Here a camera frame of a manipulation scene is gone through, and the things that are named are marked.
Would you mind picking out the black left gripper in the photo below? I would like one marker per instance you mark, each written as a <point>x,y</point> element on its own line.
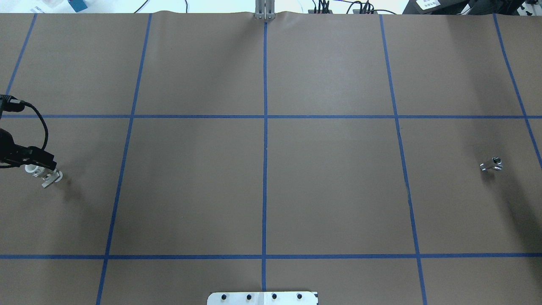
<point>26,154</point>

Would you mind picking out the white and chrome PPR valve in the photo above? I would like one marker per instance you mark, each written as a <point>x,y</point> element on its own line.
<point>47,176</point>

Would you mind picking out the chrome pipe fitting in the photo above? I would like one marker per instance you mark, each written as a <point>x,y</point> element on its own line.
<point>494,164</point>

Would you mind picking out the teal box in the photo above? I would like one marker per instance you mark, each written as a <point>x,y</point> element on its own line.
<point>78,5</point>

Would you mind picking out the brown paper table mat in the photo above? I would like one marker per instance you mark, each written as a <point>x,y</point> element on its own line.
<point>335,154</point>

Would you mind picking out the aluminium frame post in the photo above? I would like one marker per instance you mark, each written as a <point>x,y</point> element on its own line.
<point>265,10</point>

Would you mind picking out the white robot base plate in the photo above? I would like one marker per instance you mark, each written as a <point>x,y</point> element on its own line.
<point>264,298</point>

